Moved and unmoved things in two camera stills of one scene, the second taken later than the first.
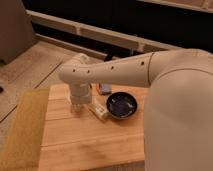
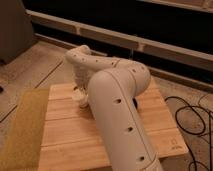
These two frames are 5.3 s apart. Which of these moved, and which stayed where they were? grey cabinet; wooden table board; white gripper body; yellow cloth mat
Moved: white gripper body
Stayed: yellow cloth mat; grey cabinet; wooden table board
